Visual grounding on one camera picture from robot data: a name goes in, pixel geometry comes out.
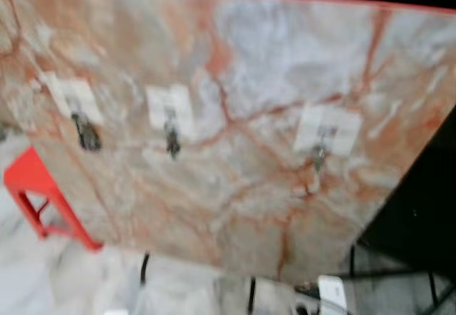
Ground marble pattern board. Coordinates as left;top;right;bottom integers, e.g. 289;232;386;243
0;0;456;287

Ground silver hook on white pad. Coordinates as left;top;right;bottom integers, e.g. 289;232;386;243
44;75;105;153
294;103;363;175
145;85;196;161

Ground dark grey sideboard cabinet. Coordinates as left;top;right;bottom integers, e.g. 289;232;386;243
355;108;456;282

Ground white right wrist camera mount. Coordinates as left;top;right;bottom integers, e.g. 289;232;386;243
317;275;350;315

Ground red plastic stool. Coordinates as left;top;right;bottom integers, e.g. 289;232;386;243
4;146;104;253

